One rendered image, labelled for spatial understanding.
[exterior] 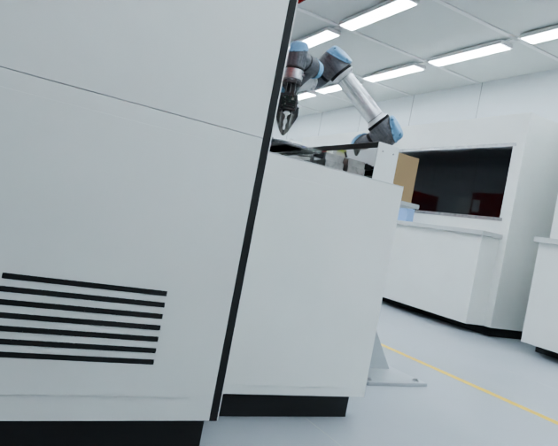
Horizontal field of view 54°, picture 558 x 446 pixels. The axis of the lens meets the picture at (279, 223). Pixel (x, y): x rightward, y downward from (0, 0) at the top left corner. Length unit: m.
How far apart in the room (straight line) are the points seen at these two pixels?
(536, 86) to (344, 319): 5.08
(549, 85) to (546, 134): 1.13
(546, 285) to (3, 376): 3.94
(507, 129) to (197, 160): 4.34
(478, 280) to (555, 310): 0.81
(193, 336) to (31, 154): 0.57
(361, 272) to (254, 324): 0.42
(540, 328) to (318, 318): 3.01
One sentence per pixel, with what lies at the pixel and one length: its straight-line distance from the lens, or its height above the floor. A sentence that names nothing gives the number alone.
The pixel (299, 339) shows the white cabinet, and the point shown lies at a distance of 1.78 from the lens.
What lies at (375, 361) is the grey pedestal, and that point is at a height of 0.05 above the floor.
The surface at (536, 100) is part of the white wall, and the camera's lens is 6.55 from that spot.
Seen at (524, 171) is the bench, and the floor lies 1.49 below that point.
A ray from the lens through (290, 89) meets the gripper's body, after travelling 2.15.
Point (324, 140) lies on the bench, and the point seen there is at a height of 1.93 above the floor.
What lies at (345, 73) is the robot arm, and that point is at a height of 1.36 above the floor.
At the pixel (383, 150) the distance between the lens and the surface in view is 1.95.
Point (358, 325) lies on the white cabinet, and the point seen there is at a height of 0.33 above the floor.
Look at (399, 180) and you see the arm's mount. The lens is 2.54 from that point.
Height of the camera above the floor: 0.60
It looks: level
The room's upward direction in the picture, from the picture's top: 11 degrees clockwise
